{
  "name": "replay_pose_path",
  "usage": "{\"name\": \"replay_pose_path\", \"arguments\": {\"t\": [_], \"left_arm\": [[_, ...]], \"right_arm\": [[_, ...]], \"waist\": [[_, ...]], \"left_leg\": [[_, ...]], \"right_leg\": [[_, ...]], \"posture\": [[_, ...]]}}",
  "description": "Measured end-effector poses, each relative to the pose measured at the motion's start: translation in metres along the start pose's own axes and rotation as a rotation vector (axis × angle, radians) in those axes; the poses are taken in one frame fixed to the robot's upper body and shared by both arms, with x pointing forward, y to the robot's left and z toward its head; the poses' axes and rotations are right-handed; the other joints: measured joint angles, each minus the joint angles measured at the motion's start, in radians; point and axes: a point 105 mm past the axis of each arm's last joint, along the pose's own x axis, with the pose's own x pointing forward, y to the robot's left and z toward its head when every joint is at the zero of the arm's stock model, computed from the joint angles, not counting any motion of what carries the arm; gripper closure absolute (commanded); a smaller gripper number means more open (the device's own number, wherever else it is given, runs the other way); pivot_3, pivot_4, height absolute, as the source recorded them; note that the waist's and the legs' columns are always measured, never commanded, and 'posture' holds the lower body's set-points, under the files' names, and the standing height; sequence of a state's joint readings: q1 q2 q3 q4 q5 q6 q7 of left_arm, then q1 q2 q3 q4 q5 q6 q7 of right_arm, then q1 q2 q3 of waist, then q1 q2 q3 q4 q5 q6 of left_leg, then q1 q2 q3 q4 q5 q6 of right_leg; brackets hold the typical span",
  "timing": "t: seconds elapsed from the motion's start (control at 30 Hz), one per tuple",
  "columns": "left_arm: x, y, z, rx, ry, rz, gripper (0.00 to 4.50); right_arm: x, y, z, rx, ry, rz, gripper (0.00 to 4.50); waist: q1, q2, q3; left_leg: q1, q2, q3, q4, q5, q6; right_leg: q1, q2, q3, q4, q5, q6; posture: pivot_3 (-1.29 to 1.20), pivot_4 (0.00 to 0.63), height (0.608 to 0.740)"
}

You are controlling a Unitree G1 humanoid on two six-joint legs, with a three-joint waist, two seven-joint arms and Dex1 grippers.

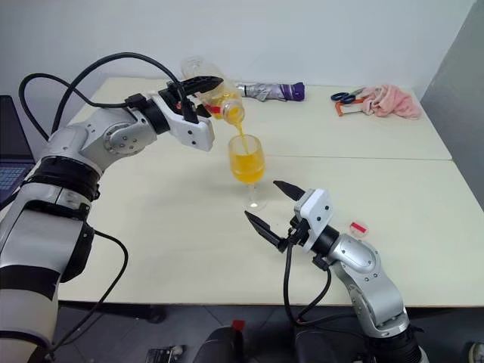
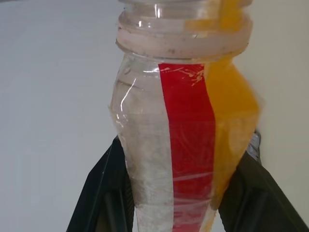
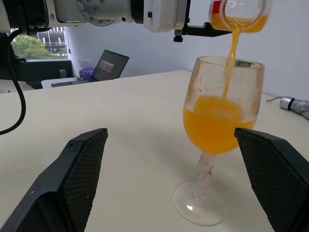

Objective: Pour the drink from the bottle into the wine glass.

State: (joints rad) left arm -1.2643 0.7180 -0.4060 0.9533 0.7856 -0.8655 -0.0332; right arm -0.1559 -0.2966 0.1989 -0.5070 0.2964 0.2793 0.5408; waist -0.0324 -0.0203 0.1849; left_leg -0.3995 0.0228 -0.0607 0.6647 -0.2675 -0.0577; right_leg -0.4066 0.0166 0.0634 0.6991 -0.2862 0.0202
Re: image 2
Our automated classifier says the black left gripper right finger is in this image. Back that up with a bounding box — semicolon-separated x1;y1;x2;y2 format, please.
216;130;309;232

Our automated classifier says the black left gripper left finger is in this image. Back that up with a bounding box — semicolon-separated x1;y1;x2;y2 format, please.
66;137;135;232

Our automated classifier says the clear bottle with orange drink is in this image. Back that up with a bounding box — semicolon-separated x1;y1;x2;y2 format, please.
107;0;263;232

